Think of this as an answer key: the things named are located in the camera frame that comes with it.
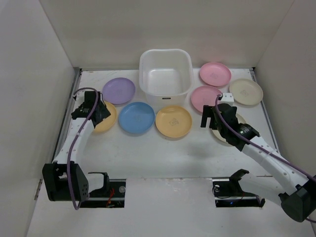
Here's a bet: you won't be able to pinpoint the cream plate front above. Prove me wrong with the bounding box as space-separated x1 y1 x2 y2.
211 114 246 146

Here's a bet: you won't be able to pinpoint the cream plate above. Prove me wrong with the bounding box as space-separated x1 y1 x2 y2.
229 79 263 106
211 114 246 146

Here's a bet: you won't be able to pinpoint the yellow plate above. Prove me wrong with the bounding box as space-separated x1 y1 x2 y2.
155 105 193 139
93 101 117 133

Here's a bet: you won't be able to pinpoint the pink plate front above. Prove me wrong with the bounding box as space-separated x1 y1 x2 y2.
191 85 222 113

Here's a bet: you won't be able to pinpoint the pink plate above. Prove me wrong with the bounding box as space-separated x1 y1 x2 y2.
199 62 232 87
191 85 222 113

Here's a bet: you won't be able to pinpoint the purple plate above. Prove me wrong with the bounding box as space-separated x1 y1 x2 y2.
102 78 136 105

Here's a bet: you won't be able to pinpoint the cream plate back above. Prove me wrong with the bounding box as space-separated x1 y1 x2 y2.
229 79 263 106

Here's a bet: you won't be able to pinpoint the blue plate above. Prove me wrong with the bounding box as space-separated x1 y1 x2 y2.
118 102 156 134

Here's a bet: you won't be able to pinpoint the pink plate back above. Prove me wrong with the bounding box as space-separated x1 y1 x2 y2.
199 62 232 87

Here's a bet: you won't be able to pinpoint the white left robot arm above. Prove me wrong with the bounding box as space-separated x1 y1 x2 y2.
42 87 111 203

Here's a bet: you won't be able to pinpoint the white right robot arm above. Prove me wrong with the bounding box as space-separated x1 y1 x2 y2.
201 103 316 222

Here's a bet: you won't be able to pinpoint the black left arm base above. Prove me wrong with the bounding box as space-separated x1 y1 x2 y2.
80 179 126 208

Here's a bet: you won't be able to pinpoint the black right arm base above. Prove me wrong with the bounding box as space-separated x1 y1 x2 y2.
212 178 266 208

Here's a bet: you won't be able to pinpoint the white plastic bin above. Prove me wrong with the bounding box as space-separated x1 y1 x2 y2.
139 49 194 108

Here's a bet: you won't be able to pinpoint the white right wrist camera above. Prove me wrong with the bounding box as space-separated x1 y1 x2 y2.
219 93 234 106

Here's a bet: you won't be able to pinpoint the metal rail left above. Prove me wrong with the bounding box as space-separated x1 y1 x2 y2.
49 67 82 163

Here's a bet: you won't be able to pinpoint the metal rail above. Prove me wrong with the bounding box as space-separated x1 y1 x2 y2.
49 67 82 163
249 68 279 152

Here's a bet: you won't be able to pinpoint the metal rail right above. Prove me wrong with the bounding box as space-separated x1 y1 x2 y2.
249 68 279 152

